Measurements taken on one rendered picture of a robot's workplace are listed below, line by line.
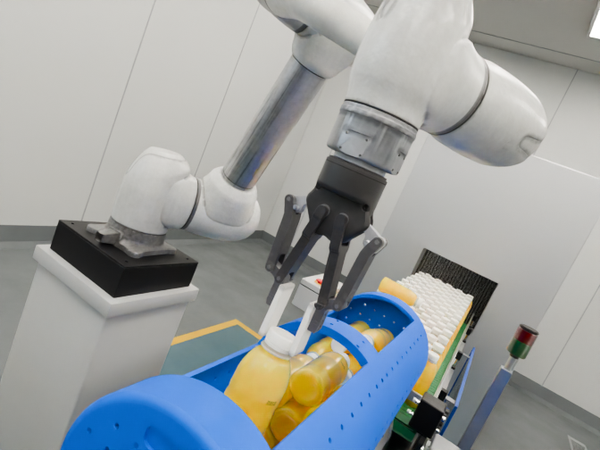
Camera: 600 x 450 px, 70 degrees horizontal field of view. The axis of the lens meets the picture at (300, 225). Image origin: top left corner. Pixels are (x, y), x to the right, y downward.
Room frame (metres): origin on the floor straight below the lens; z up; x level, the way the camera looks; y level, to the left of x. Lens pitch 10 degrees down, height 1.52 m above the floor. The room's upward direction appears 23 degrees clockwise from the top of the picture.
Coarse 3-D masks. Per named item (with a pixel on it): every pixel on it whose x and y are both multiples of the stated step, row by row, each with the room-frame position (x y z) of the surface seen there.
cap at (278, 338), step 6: (270, 330) 0.49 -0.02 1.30; (276, 330) 0.50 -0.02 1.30; (282, 330) 0.51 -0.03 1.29; (270, 336) 0.49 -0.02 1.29; (276, 336) 0.48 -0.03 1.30; (282, 336) 0.49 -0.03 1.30; (288, 336) 0.50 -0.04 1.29; (294, 336) 0.51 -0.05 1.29; (270, 342) 0.49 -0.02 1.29; (276, 342) 0.48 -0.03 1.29; (282, 342) 0.48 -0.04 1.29; (288, 342) 0.48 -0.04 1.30; (276, 348) 0.48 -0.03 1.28; (282, 348) 0.48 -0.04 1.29; (288, 348) 0.48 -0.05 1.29
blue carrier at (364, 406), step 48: (336, 336) 0.74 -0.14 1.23; (144, 384) 0.43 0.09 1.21; (192, 384) 0.43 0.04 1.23; (384, 384) 0.72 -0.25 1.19; (96, 432) 0.41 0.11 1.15; (144, 432) 0.39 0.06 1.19; (192, 432) 0.37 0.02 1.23; (240, 432) 0.39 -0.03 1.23; (336, 432) 0.51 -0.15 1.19; (384, 432) 0.73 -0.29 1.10
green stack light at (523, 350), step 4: (512, 336) 1.42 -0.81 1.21; (512, 340) 1.40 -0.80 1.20; (516, 340) 1.39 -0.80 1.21; (508, 344) 1.42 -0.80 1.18; (512, 344) 1.39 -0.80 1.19; (516, 344) 1.38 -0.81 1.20; (520, 344) 1.38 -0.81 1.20; (524, 344) 1.37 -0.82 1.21; (508, 348) 1.40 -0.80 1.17; (512, 348) 1.39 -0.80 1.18; (516, 348) 1.38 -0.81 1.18; (520, 348) 1.37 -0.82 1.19; (524, 348) 1.37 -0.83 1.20; (528, 348) 1.37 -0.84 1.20; (512, 352) 1.38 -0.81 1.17; (516, 352) 1.38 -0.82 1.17; (520, 352) 1.37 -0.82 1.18; (524, 352) 1.37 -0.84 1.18; (528, 352) 1.38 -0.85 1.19; (520, 356) 1.37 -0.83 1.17; (524, 356) 1.37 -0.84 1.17
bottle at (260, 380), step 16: (256, 352) 0.48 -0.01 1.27; (272, 352) 0.48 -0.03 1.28; (240, 368) 0.48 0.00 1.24; (256, 368) 0.47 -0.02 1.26; (272, 368) 0.47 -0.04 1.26; (288, 368) 0.49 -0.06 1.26; (240, 384) 0.47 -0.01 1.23; (256, 384) 0.46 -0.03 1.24; (272, 384) 0.46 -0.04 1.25; (240, 400) 0.46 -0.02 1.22; (256, 400) 0.46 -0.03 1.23; (272, 400) 0.47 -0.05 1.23; (256, 416) 0.46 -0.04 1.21
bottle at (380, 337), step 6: (366, 330) 1.03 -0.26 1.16; (372, 330) 1.03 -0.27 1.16; (378, 330) 1.05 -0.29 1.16; (384, 330) 1.10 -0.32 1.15; (372, 336) 1.01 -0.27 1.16; (378, 336) 1.02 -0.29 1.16; (384, 336) 1.06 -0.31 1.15; (390, 336) 1.11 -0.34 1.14; (372, 342) 1.00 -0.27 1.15; (378, 342) 1.01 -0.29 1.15; (384, 342) 1.04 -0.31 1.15; (378, 348) 1.01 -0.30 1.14
